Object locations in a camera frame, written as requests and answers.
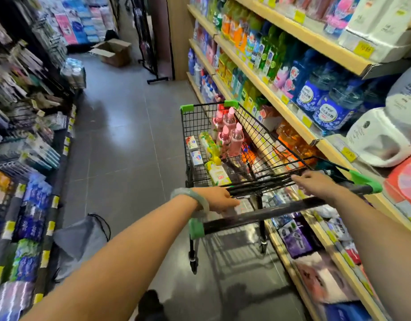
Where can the person's right hand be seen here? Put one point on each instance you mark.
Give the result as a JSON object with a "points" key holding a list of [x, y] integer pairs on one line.
{"points": [[317, 183]]}

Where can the person's left hand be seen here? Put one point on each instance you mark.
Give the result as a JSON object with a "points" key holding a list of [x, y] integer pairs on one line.
{"points": [[215, 198]]}

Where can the person's right fingers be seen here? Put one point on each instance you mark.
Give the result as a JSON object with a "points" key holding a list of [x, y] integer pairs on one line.
{"points": [[299, 182]]}

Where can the person's left fingers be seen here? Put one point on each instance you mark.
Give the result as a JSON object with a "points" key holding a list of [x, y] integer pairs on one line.
{"points": [[233, 203]]}

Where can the person's left forearm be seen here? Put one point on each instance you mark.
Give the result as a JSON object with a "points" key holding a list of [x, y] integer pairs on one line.
{"points": [[125, 257]]}

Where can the person's right forearm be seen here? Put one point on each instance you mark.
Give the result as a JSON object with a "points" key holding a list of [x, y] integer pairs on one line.
{"points": [[383, 240]]}

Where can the yellow white soap packet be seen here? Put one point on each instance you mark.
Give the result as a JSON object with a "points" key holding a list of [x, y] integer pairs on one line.
{"points": [[218, 174]]}

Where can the row of orange liquid bottles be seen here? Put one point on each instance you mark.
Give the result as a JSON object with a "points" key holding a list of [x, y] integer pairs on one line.
{"points": [[296, 143]]}

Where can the pale green jade bangle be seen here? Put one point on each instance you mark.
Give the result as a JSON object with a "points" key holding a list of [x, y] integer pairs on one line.
{"points": [[192, 194]]}

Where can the purple package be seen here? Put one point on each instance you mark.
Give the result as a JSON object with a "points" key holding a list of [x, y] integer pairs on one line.
{"points": [[296, 238]]}

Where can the white blue soap box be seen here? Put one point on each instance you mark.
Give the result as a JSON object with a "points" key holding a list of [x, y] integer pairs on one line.
{"points": [[196, 158]]}

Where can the yellow green soap packet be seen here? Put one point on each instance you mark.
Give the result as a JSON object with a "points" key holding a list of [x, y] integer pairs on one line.
{"points": [[209, 146]]}

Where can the pink pump bottle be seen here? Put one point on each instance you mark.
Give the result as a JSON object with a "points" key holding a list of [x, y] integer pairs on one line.
{"points": [[237, 140], [219, 122], [224, 138], [230, 119]]}

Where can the wooden store shelf unit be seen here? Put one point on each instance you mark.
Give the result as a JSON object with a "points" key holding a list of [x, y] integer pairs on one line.
{"points": [[292, 113]]}

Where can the white red soap box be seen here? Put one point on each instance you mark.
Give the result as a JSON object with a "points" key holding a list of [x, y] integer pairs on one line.
{"points": [[191, 143]]}

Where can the row of blue detergent jugs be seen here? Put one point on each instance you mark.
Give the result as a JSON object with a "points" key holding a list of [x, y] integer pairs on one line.
{"points": [[326, 96]]}

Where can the white detergent jug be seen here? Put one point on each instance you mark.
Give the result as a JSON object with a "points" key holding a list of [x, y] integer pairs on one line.
{"points": [[379, 137], [404, 93]]}

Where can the pink white package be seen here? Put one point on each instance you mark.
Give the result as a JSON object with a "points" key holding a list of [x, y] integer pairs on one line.
{"points": [[322, 277]]}

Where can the pink detergent package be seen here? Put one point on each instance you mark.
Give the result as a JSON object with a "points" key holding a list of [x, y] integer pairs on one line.
{"points": [[404, 187]]}

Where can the row of yellow green bottles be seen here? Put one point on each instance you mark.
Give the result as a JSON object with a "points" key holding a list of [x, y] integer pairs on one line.
{"points": [[240, 85]]}

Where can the person's black shoe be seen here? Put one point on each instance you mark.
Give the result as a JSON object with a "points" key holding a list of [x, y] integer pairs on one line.
{"points": [[149, 306]]}

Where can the row of small blue bottles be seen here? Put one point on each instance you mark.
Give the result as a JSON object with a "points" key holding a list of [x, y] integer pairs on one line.
{"points": [[204, 73]]}

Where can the blue package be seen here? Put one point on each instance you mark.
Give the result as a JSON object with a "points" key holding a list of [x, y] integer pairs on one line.
{"points": [[346, 312]]}

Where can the row of orange green bottles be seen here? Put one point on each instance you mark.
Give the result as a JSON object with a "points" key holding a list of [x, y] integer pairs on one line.
{"points": [[255, 36]]}

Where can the pink refill pouch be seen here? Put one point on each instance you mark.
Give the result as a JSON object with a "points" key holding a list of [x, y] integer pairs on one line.
{"points": [[339, 15]]}

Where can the group of white detergent jugs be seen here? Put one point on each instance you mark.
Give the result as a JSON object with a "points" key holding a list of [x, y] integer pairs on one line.
{"points": [[383, 26]]}

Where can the black store shelf rack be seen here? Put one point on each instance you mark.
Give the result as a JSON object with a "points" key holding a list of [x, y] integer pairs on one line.
{"points": [[48, 210]]}

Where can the black metal display stand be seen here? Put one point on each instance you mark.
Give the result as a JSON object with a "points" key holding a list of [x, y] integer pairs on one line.
{"points": [[145, 40]]}

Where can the brown cardboard box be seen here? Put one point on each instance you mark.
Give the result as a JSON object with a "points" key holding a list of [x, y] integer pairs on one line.
{"points": [[112, 51]]}

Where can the shrink-wrapped pack of bottles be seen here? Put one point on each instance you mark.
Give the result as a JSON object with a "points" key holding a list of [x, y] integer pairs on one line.
{"points": [[73, 72]]}

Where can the stack of blue tissue packets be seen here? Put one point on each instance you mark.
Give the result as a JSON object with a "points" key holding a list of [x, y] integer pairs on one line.
{"points": [[21, 244]]}

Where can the rack of hanging small goods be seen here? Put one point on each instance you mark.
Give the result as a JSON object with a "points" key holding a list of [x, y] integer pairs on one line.
{"points": [[21, 96]]}

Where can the display of pink blue packets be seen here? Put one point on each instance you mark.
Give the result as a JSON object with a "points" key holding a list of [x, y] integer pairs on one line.
{"points": [[81, 18]]}

